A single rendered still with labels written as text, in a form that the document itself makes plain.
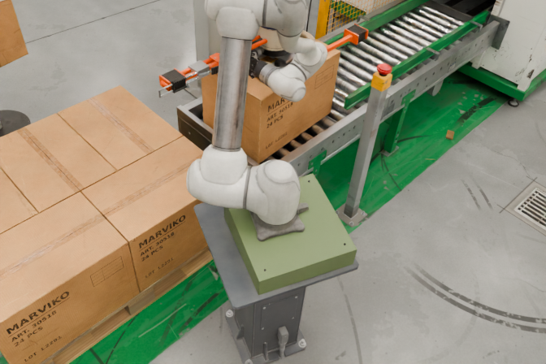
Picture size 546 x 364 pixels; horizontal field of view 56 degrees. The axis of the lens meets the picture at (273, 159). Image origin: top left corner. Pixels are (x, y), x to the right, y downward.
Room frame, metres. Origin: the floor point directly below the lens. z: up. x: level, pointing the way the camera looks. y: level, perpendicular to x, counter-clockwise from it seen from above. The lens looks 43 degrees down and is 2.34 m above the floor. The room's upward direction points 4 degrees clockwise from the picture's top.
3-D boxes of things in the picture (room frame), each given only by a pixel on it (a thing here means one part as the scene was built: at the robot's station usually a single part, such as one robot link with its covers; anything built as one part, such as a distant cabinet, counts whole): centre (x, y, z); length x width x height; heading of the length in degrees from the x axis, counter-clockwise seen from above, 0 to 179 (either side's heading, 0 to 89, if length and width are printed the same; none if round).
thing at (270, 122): (2.21, 0.04, 0.75); 0.60 x 0.40 x 0.40; 141
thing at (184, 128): (1.97, 0.27, 0.48); 0.70 x 0.03 x 0.15; 47
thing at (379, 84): (2.06, -0.48, 0.50); 0.07 x 0.07 x 1.00; 47
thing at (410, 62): (2.91, -0.96, 0.60); 1.60 x 0.10 x 0.09; 137
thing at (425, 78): (2.61, -0.76, 0.50); 2.31 x 0.05 x 0.19; 137
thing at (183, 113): (1.97, 0.27, 0.58); 0.70 x 0.03 x 0.06; 47
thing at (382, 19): (3.27, -0.56, 0.60); 1.60 x 0.10 x 0.09; 137
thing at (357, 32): (2.27, -0.36, 1.08); 0.09 x 0.08 x 0.05; 48
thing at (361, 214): (2.06, -0.48, 0.01); 0.15 x 0.15 x 0.03; 47
